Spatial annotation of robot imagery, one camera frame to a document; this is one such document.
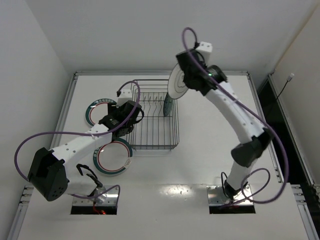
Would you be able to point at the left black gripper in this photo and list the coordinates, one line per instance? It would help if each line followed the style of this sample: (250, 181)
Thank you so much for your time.
(113, 109)

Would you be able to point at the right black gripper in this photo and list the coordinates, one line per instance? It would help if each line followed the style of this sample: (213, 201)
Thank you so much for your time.
(186, 64)

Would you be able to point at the white grey rimmed plate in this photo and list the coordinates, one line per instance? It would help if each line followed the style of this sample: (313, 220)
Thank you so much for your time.
(176, 87)

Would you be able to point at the small blue patterned plate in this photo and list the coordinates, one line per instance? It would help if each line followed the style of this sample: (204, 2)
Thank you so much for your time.
(168, 105)

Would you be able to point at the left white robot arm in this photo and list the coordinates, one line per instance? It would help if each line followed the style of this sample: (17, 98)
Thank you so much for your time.
(59, 171)

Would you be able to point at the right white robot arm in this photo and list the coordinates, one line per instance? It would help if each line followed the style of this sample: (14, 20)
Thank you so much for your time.
(253, 137)

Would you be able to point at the far green red rimmed plate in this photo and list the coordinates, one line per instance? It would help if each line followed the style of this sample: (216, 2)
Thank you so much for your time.
(98, 109)

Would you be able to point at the green red rimmed plate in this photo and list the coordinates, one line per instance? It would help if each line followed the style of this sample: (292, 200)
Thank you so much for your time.
(114, 158)
(98, 109)

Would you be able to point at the near green red rimmed plate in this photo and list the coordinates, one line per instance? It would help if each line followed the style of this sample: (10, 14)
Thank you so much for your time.
(114, 158)

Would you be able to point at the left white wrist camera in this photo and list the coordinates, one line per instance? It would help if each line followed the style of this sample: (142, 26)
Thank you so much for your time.
(123, 96)

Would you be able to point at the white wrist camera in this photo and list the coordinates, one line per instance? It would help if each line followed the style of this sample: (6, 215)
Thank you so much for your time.
(123, 96)
(205, 49)

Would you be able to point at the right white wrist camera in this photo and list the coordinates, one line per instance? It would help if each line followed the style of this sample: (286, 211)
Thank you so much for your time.
(205, 49)

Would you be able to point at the metal wire dish rack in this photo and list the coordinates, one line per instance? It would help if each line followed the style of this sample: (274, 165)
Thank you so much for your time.
(154, 132)

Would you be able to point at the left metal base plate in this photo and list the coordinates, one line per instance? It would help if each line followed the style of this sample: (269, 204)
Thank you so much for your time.
(106, 196)

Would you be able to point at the metal base plate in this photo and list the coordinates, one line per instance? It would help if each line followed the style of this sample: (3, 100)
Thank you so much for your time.
(106, 196)
(216, 197)

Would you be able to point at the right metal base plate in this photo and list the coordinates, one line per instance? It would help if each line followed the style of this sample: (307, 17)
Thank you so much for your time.
(216, 197)

